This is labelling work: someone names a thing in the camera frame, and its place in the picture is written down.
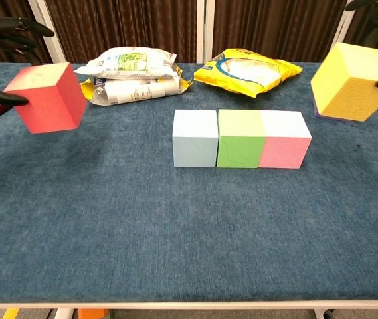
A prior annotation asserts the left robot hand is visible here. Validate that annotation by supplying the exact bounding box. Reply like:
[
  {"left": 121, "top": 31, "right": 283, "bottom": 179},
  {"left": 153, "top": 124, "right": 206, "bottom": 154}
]
[{"left": 0, "top": 7, "right": 56, "bottom": 107}]

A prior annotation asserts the pink cube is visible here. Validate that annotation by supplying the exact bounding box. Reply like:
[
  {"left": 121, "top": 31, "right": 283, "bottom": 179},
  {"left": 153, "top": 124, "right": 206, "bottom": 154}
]
[{"left": 258, "top": 110, "right": 313, "bottom": 169}]

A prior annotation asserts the purple cube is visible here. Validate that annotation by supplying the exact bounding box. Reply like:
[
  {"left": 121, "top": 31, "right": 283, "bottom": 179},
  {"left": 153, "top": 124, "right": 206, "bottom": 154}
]
[{"left": 313, "top": 99, "right": 355, "bottom": 122}]

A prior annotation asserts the yellow snack bag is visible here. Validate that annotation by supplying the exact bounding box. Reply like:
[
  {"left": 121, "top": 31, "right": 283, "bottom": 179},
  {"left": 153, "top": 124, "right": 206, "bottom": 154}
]
[{"left": 193, "top": 48, "right": 304, "bottom": 99}]

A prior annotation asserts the white green-print snack bag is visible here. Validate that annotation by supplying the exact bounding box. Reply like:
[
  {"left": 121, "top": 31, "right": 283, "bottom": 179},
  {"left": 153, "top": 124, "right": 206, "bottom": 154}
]
[{"left": 73, "top": 47, "right": 178, "bottom": 80}]

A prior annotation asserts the yellow cube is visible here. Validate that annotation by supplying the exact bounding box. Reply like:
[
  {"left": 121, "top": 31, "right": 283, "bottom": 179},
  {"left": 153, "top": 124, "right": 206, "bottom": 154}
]
[{"left": 310, "top": 41, "right": 378, "bottom": 122}]

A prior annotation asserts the green cube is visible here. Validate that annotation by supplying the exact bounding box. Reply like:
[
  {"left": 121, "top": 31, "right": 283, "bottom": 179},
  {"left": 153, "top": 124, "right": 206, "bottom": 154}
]
[{"left": 217, "top": 108, "right": 266, "bottom": 169}]

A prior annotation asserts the blue table cloth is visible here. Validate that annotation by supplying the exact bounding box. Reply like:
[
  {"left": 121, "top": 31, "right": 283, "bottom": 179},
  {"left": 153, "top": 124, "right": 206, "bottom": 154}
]
[{"left": 0, "top": 62, "right": 378, "bottom": 304}]

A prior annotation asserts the yellow-edged crumpled clear bag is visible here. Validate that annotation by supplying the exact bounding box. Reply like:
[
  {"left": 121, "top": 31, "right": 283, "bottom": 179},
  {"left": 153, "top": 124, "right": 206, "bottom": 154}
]
[{"left": 79, "top": 64, "right": 195, "bottom": 108}]

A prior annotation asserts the orange object under table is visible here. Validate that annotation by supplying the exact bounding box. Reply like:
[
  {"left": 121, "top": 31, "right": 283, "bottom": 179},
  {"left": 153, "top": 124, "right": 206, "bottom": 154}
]
[{"left": 78, "top": 308, "right": 106, "bottom": 319}]

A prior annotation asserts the light blue cube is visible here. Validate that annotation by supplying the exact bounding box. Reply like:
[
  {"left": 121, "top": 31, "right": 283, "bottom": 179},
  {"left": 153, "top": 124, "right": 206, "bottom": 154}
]
[{"left": 172, "top": 109, "right": 219, "bottom": 168}]

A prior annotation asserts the red cube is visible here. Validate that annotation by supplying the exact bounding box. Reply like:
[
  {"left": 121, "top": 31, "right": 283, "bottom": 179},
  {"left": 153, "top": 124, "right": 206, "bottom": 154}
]
[{"left": 3, "top": 62, "right": 88, "bottom": 134}]

